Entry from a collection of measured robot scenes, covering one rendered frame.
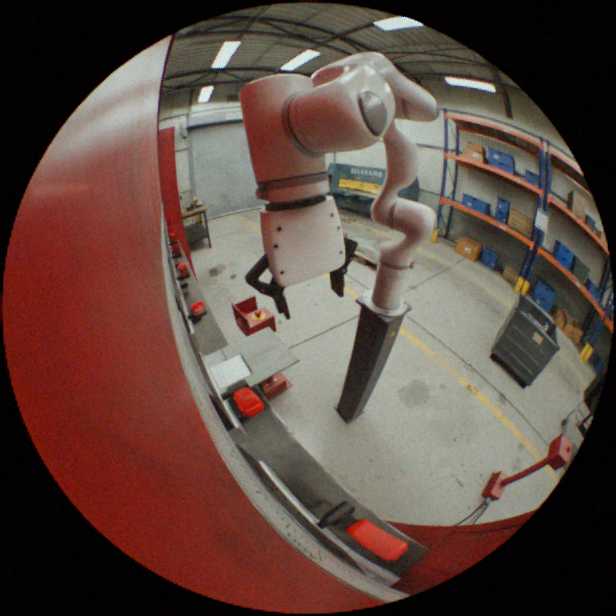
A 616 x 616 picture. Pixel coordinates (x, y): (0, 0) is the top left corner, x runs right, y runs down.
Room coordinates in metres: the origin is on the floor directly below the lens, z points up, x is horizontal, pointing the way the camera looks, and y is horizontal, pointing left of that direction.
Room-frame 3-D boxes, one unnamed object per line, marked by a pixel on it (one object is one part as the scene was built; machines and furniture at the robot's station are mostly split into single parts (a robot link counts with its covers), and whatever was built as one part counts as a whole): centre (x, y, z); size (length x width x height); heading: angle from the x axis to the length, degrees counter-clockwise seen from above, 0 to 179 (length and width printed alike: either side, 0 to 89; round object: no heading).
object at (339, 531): (-0.15, -0.11, 0.89); 0.30 x 0.05 x 0.03; 38
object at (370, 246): (3.31, -1.18, 0.20); 1.01 x 0.63 x 0.12; 36
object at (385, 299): (0.67, -0.32, 1.09); 0.19 x 0.19 x 0.18
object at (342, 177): (6.86, -1.91, 0.87); 3.02 x 1.35 x 1.75; 33
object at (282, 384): (0.90, 0.28, 0.06); 0.25 x 0.20 x 0.12; 132
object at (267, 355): (0.38, 0.18, 1.00); 0.26 x 0.18 x 0.01; 128
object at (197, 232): (4.56, 2.79, 0.75); 1.80 x 0.75 x 1.50; 33
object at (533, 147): (3.86, -4.38, 1.95); 2.70 x 0.99 x 3.90; 33
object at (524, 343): (0.84, -2.52, 0.36); 0.80 x 0.60 x 0.72; 33
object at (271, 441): (0.83, 0.66, 0.85); 3.00 x 0.21 x 0.04; 38
